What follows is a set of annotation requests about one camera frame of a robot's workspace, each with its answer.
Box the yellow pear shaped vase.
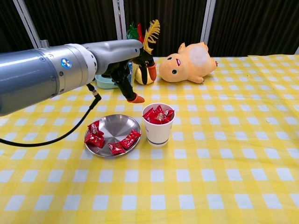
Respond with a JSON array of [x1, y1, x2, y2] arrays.
[[135, 64, 156, 85]]

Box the yellow feather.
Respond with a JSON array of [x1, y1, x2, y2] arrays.
[[142, 19, 161, 55]]

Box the red feather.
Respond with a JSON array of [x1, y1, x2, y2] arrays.
[[137, 23, 145, 44]]

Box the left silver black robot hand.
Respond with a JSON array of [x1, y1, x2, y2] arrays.
[[88, 39, 157, 103]]

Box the round metal plate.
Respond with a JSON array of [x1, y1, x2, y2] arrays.
[[84, 114, 142, 157]]

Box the green feather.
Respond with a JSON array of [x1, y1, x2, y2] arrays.
[[126, 22, 141, 42]]

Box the white paper cup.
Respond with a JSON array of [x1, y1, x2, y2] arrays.
[[142, 102, 176, 147]]

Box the teal plastic scoop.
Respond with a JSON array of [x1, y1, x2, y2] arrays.
[[94, 74, 120, 90]]

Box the yellow white checkered tablecloth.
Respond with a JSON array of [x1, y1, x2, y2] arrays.
[[0, 55, 299, 224]]

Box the orange plush animal toy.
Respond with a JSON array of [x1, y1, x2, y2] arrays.
[[159, 42, 219, 84]]

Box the blue cookie box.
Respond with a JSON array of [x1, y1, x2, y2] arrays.
[[127, 61, 136, 81]]

